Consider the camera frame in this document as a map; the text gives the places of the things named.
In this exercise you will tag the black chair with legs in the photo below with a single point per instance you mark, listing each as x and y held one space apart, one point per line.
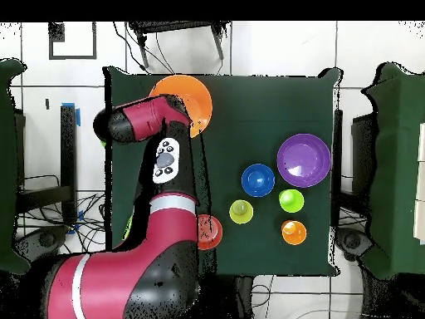
166 26

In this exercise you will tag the orange cup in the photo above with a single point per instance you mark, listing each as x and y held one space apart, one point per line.
294 232

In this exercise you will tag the dark green tablecloth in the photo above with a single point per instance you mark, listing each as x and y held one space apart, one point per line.
265 109

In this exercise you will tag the yellow cup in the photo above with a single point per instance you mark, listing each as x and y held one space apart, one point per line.
240 211

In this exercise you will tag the black metal frame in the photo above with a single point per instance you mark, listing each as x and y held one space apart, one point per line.
68 166
338 166

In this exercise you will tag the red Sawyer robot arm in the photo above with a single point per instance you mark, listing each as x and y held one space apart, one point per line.
132 275

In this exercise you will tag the small orange-red bowl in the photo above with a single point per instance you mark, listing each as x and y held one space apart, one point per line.
212 232

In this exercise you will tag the blue tape strip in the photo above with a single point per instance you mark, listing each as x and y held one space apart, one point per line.
78 118

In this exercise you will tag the light green cup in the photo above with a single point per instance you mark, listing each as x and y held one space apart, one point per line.
294 202

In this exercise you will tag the blue bowl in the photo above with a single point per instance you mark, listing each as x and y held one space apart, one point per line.
257 181

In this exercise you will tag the large orange bowl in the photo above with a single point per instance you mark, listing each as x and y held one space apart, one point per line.
196 96

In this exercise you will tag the green cloth side table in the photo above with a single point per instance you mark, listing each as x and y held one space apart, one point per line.
391 166
6 166

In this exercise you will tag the purple bowl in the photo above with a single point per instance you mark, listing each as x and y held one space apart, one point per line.
303 156

